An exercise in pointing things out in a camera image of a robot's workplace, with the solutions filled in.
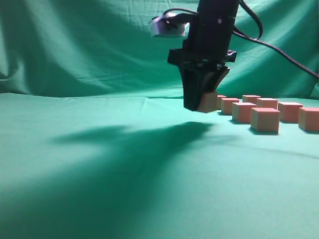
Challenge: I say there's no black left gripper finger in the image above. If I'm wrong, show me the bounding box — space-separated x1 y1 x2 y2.
179 68 212 111

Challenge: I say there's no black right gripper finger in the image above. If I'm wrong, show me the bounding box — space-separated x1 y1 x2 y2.
204 65 230 93

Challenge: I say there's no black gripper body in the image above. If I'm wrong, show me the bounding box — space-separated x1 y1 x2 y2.
167 37 237 67

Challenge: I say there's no column red cube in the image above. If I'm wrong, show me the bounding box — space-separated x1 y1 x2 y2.
251 108 280 133
242 95 261 104
216 95 227 110
221 98 240 115
256 98 278 110
197 92 217 113
232 102 256 123
278 102 303 123
299 107 319 131

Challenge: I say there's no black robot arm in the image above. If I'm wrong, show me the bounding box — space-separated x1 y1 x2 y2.
167 0 239 113

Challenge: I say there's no green cloth backdrop and cover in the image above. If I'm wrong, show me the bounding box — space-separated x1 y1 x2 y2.
0 0 319 239

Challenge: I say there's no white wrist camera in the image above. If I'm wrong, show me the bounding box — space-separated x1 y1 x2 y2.
149 12 191 38

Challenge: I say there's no black cable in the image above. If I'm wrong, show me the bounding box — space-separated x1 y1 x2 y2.
233 0 319 80

